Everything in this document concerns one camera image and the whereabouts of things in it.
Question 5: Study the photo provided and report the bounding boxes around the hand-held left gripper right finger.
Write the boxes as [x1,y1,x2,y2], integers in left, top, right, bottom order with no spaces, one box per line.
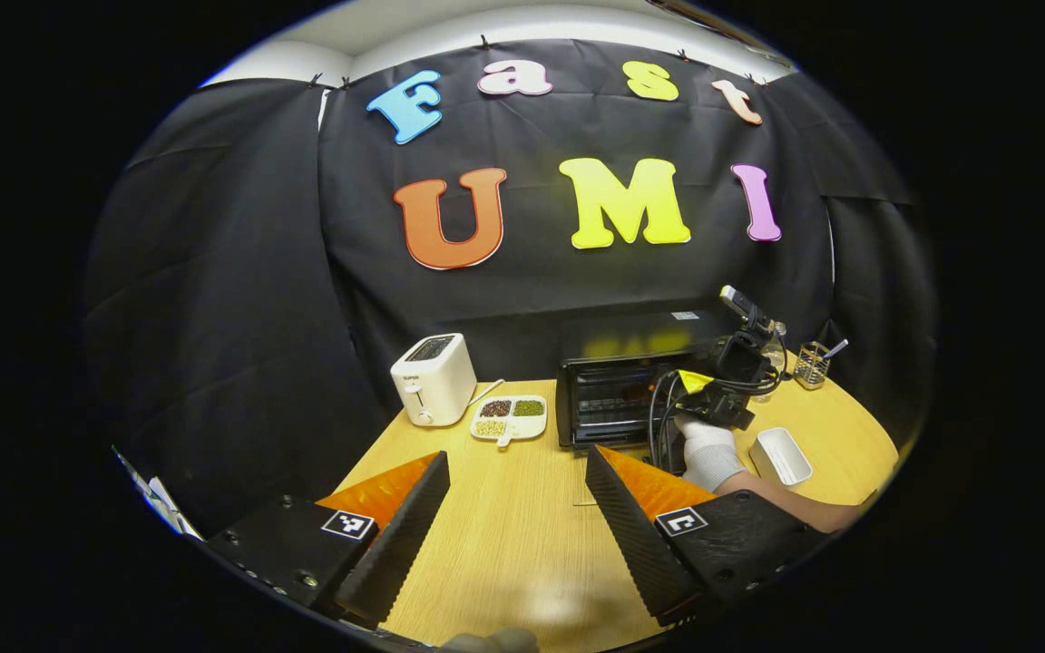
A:
[584,443,836,627]

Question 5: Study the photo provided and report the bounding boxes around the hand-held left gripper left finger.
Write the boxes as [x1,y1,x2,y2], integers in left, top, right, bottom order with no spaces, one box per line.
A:
[200,451,453,629]

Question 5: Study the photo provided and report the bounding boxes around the black electric oven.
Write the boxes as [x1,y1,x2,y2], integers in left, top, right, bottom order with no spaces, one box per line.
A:
[556,308,741,507]

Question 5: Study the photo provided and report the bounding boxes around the clear glass bottle yellow label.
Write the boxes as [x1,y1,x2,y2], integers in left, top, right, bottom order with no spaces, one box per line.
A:
[754,319,791,404]

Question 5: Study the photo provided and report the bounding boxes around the metal mesh holder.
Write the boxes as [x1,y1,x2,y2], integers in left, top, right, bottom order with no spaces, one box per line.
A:
[793,341,832,391]

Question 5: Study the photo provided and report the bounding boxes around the white rectangular dish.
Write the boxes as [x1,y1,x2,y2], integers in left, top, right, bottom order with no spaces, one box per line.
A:
[748,427,814,491]

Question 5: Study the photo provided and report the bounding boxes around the white divided dish of beans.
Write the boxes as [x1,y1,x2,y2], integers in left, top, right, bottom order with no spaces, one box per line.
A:
[471,395,548,449]

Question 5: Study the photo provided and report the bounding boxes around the white toaster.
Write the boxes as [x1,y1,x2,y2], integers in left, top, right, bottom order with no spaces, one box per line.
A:
[390,333,478,427]

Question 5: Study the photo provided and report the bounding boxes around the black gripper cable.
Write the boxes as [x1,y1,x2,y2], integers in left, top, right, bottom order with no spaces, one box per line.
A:
[648,370,696,474]

